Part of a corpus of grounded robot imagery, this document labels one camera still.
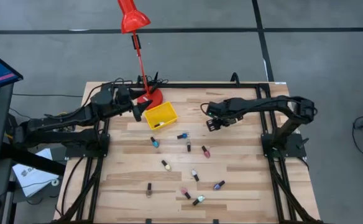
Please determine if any black frame hook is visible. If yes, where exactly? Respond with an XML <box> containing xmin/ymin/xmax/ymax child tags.
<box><xmin>229</xmin><ymin>72</ymin><xmax>241</xmax><ymax>86</ymax></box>

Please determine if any white paper booklet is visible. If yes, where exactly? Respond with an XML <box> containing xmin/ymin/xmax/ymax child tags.
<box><xmin>12</xmin><ymin>148</ymin><xmax>60</xmax><ymax>198</ymax></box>

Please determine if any red desk lamp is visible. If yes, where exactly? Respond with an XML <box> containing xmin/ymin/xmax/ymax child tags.
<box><xmin>116</xmin><ymin>0</ymin><xmax>164</xmax><ymax>111</ymax></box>

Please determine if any black aluminium table frame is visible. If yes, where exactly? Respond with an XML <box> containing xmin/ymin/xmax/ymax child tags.
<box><xmin>55</xmin><ymin>81</ymin><xmax>324</xmax><ymax>224</ymax></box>

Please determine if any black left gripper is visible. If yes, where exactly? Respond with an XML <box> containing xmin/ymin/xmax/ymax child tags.
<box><xmin>112</xmin><ymin>85</ymin><xmax>154</xmax><ymax>123</ymax></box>

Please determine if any yellow plastic basket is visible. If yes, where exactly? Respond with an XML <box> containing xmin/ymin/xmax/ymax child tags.
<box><xmin>144</xmin><ymin>101</ymin><xmax>178</xmax><ymax>131</ymax></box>

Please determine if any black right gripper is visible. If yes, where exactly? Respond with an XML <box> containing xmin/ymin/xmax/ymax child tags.
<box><xmin>205</xmin><ymin>98</ymin><xmax>245</xmax><ymax>133</ymax></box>

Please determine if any black cable bundle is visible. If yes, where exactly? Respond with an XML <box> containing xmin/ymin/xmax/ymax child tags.
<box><xmin>136</xmin><ymin>71</ymin><xmax>170</xmax><ymax>94</ymax></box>

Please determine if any mint nail polish bottle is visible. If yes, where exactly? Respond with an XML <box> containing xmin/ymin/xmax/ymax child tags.
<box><xmin>191</xmin><ymin>195</ymin><xmax>206</xmax><ymax>207</ymax></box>

